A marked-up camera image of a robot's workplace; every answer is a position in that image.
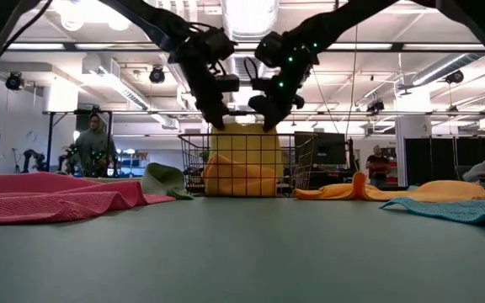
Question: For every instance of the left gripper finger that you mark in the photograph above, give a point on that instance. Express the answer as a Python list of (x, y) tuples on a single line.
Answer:
[(213, 109)]

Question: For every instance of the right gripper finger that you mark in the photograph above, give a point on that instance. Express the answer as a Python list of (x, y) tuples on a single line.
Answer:
[(272, 109)]

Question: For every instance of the yellow microfiber towel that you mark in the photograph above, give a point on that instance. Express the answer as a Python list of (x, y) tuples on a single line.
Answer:
[(246, 145)]

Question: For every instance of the orange microfiber towel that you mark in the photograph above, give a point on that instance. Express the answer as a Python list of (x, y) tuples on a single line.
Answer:
[(234, 181), (449, 191)]

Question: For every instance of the pale green microfiber towel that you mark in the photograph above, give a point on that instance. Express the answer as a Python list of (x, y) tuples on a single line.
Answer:
[(162, 179)]

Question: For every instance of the pink microfiber towel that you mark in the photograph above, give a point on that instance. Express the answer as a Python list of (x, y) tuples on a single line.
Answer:
[(36, 198)]

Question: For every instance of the teal microfiber towel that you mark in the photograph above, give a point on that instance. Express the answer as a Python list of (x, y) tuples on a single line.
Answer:
[(457, 210)]

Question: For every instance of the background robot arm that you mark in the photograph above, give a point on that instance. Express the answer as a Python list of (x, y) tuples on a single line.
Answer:
[(30, 157)]

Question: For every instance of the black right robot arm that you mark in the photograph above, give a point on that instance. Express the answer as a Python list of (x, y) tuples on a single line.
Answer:
[(343, 17)]

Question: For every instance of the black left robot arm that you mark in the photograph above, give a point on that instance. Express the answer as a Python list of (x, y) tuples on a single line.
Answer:
[(150, 21)]

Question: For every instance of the black monitor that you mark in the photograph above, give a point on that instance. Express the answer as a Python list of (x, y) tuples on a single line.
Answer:
[(326, 147)]

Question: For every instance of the blue storage shelf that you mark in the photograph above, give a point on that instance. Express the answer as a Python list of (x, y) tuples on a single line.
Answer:
[(133, 164)]

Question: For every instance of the person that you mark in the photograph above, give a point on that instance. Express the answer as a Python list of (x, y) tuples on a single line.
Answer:
[(93, 147), (378, 166), (480, 170)]

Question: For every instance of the red storage cart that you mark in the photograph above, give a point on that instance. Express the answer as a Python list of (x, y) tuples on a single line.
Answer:
[(393, 168)]

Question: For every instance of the white column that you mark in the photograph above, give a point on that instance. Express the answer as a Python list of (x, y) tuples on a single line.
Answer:
[(413, 139)]

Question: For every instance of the teal table mat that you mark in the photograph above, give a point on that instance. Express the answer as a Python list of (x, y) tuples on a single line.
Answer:
[(242, 261)]

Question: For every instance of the overhead light bar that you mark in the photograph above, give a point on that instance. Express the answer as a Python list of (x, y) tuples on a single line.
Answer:
[(36, 46)]

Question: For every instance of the black room partition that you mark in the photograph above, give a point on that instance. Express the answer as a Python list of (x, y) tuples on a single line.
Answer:
[(436, 160)]

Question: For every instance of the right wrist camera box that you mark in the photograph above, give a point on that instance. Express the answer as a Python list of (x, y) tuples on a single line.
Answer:
[(263, 84)]

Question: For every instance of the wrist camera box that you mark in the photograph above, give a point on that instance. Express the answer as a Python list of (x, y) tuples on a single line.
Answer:
[(227, 83), (263, 84)]

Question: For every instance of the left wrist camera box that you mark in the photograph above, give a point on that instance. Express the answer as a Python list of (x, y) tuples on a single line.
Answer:
[(227, 83)]

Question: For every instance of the black workstation frame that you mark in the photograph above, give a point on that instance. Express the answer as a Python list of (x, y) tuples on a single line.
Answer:
[(49, 139)]

